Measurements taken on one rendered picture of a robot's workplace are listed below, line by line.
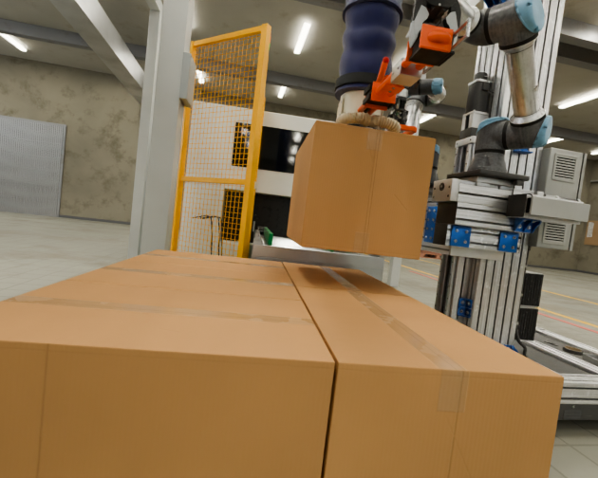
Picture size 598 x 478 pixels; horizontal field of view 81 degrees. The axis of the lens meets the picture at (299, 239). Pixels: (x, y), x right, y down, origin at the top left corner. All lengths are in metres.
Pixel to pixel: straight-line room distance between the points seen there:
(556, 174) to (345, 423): 1.67
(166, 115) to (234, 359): 2.21
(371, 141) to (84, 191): 12.27
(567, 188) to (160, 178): 2.31
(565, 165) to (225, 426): 1.86
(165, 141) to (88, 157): 10.60
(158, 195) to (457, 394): 2.22
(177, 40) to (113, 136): 10.37
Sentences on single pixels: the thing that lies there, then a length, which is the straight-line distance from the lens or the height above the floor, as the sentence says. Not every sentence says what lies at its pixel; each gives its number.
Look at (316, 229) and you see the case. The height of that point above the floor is 0.73.
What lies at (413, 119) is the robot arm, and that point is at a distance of 2.26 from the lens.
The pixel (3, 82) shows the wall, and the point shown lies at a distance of 14.51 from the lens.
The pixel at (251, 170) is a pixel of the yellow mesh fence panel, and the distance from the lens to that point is 2.55.
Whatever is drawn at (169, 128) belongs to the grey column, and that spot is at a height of 1.27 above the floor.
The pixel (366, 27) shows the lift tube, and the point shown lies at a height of 1.51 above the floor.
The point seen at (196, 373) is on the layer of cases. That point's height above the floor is 0.51.
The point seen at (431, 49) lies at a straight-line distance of 0.95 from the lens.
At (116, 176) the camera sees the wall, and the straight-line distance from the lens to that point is 12.81.
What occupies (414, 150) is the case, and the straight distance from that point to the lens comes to 1.22.
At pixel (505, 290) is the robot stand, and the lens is 1.97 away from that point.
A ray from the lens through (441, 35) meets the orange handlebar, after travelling 0.94.
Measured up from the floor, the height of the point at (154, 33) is 2.82.
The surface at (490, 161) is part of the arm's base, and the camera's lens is 1.64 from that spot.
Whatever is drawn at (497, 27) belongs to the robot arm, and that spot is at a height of 1.46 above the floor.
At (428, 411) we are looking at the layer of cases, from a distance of 0.66.
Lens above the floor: 0.75
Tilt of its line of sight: 3 degrees down
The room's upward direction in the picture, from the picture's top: 7 degrees clockwise
